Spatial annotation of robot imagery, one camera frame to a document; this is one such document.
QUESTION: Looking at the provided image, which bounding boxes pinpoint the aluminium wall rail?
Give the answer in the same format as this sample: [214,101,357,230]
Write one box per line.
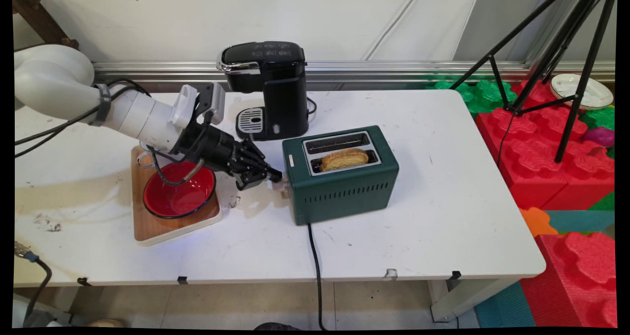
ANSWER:
[93,61,616,91]

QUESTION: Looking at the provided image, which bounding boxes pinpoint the wooden serving tray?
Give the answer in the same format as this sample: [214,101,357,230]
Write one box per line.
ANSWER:
[131,145,223,247]

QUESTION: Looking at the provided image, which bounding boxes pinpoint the brown wooden frame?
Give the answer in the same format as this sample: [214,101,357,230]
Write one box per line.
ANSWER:
[12,0,80,51]

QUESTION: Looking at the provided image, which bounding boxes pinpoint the white enamel mug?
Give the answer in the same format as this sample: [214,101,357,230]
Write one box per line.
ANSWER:
[136,145,159,170]

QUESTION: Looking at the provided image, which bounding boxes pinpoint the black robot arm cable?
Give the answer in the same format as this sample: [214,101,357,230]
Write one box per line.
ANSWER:
[14,78,152,159]

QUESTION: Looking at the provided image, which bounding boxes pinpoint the teal foam mat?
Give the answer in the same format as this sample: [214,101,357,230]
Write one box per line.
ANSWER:
[543,210,616,234]

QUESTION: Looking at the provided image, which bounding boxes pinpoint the white table leg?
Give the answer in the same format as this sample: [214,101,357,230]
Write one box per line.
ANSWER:
[427,278,518,324]

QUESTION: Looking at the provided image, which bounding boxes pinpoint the purple foam piece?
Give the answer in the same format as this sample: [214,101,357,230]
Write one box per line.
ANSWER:
[583,126,615,149]

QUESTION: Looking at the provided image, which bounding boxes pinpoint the toasted bread slice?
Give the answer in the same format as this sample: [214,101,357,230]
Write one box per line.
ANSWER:
[320,148,370,173]

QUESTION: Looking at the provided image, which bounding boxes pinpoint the large red foam block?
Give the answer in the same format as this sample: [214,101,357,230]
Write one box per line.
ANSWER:
[474,79,616,212]

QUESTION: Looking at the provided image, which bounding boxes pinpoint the red foam block with ridges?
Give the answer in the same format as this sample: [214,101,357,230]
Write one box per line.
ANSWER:
[520,231,618,329]

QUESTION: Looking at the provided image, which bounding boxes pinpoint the red bowl with black rim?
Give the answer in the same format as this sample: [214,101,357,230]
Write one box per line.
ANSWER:
[143,160,217,220]

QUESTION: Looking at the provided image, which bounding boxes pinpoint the black camera tripod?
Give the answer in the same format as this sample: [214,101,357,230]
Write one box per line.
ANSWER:
[450,0,619,164]

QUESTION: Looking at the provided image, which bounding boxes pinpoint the black coffee machine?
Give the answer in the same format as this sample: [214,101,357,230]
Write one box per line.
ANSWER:
[217,41,310,142]

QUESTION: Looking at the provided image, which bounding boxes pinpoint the black strap on arm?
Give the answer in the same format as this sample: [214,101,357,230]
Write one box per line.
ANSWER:
[92,83,113,127]

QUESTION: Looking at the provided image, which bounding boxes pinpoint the dark green toaster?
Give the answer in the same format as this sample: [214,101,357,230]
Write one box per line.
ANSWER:
[282,125,400,226]

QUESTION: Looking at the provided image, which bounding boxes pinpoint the white divided plate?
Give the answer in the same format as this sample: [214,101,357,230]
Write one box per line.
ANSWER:
[550,73,615,111]

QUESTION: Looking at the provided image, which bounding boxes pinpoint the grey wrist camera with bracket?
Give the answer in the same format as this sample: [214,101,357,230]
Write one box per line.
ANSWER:
[169,82,227,130]

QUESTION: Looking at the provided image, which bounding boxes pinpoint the orange foam piece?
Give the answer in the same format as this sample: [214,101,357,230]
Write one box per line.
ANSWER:
[519,207,553,239]

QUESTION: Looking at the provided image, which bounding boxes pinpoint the black toaster power cord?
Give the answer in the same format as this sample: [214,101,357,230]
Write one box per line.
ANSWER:
[307,223,327,330]

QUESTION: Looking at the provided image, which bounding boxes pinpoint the green foam block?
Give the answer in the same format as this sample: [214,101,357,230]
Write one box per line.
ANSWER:
[425,79,519,115]

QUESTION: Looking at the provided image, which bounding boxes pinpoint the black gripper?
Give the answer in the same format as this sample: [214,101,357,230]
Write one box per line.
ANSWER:
[177,122,284,192]

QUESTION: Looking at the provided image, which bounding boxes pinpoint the black cable with metal connector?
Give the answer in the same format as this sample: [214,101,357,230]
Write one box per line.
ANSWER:
[14,241,53,327]

